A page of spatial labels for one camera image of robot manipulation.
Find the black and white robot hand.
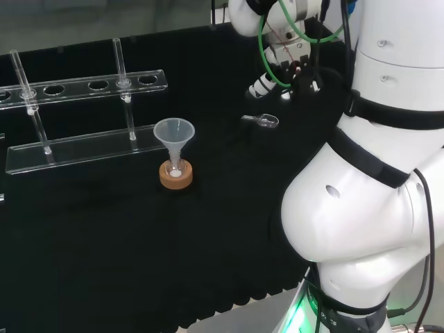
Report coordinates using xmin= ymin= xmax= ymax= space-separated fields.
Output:
xmin=244 ymin=38 xmax=324 ymax=102

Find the clear plastic funnel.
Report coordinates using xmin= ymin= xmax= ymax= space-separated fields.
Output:
xmin=153 ymin=117 xmax=196 ymax=168

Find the small glass weighing funnel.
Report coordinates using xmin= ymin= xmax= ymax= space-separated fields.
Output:
xmin=241 ymin=112 xmax=280 ymax=130

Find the small round-bottom glass flask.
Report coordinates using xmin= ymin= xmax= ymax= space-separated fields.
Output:
xmin=165 ymin=152 xmax=185 ymax=180

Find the clear acrylic funnel stand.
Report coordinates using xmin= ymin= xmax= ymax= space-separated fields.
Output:
xmin=0 ymin=37 xmax=169 ymax=176

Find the black bench cloth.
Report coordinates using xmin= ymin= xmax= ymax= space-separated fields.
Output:
xmin=0 ymin=23 xmax=351 ymax=333

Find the green cable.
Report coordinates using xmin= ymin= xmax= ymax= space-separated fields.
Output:
xmin=257 ymin=0 xmax=348 ymax=88

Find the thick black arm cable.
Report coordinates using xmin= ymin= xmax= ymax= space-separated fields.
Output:
xmin=339 ymin=0 xmax=360 ymax=93

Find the brown cork ring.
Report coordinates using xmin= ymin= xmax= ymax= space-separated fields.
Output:
xmin=159 ymin=160 xmax=194 ymax=191

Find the thin black base cable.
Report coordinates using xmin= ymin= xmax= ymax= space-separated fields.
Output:
xmin=387 ymin=167 xmax=437 ymax=333

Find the grey metal base plate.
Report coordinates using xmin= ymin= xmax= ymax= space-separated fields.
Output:
xmin=186 ymin=287 xmax=313 ymax=333

